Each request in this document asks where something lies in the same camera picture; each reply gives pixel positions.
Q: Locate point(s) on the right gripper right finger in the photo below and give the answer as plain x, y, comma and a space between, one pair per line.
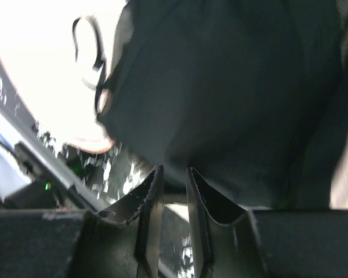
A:
229, 241

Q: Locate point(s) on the black bra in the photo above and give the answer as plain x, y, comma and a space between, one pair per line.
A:
252, 94

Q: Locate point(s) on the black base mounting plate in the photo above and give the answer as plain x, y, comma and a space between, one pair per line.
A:
45, 190

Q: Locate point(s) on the pink mesh bra laundry bag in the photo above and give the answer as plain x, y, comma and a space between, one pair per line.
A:
52, 57

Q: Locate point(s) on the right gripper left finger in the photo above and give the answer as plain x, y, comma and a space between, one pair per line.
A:
120, 241

